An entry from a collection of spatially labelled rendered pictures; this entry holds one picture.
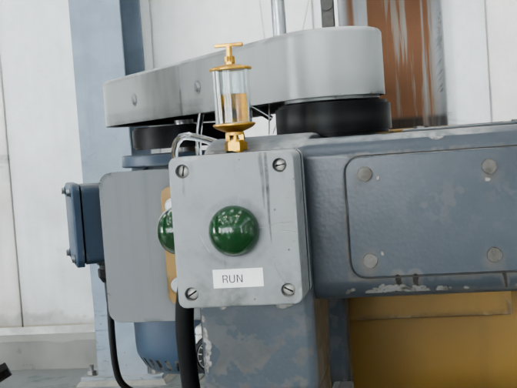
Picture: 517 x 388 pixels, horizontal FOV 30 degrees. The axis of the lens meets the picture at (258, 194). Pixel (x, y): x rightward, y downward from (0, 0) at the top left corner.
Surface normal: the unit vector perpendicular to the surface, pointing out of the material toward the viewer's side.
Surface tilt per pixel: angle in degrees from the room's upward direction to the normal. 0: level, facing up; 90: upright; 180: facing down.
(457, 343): 90
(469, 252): 90
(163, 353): 94
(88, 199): 90
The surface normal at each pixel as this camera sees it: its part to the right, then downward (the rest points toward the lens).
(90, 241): 0.28, 0.03
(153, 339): -0.61, 0.11
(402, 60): -0.17, 0.07
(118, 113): -0.88, 0.09
